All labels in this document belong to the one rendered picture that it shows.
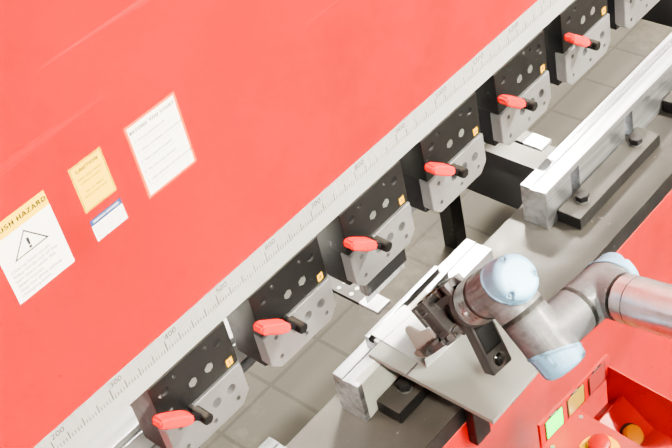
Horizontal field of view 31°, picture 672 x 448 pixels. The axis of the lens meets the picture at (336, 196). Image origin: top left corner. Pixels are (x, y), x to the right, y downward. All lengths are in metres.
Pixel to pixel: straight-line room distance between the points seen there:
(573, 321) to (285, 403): 1.69
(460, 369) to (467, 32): 0.55
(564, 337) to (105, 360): 0.66
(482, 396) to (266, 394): 1.49
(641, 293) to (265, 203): 0.55
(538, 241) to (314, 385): 1.17
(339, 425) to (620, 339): 0.73
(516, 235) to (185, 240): 0.98
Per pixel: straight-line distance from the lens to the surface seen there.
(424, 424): 2.15
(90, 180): 1.48
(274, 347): 1.84
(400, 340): 2.11
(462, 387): 2.03
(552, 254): 2.40
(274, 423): 3.36
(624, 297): 1.81
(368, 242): 1.86
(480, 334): 1.94
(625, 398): 2.32
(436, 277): 2.20
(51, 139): 1.42
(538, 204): 2.41
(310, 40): 1.68
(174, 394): 1.73
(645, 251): 2.58
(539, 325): 1.79
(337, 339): 3.51
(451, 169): 1.97
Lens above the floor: 2.55
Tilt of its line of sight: 40 degrees down
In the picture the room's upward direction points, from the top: 14 degrees counter-clockwise
